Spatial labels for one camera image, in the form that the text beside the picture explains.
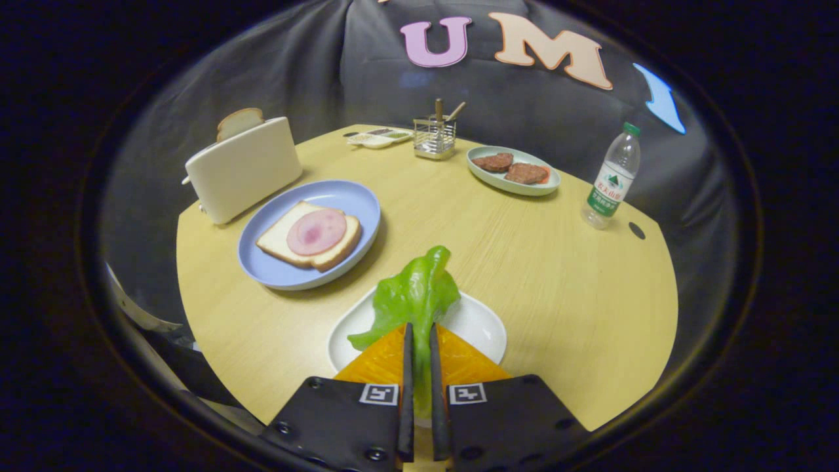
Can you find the blue round plate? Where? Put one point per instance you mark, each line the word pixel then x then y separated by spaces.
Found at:
pixel 328 196

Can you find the light green oval plate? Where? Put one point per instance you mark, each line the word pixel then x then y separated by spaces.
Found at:
pixel 518 185

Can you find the white bread slice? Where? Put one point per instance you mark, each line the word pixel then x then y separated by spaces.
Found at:
pixel 278 239

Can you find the brown meat patty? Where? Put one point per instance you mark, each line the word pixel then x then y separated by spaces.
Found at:
pixel 495 161
pixel 526 173

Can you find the white divided sauce dish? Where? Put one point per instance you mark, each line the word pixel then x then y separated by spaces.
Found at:
pixel 380 137

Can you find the white oval plate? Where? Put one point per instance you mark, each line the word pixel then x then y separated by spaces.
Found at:
pixel 477 326

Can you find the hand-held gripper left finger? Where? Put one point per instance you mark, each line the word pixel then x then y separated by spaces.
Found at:
pixel 407 387

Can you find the toasted bread slice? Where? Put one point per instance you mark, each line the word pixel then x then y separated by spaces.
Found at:
pixel 238 122

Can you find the pink ham slice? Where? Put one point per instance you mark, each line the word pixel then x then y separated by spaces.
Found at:
pixel 316 231

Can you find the green lettuce leaf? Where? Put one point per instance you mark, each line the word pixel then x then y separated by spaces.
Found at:
pixel 409 298

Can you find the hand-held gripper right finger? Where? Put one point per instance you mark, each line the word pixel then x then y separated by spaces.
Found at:
pixel 437 387

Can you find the wooden utensil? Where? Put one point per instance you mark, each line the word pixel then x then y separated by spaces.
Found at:
pixel 456 110
pixel 438 109

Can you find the white toaster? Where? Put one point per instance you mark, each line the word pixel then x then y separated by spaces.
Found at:
pixel 244 169

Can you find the clear plastic water bottle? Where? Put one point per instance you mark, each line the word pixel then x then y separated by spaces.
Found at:
pixel 611 180

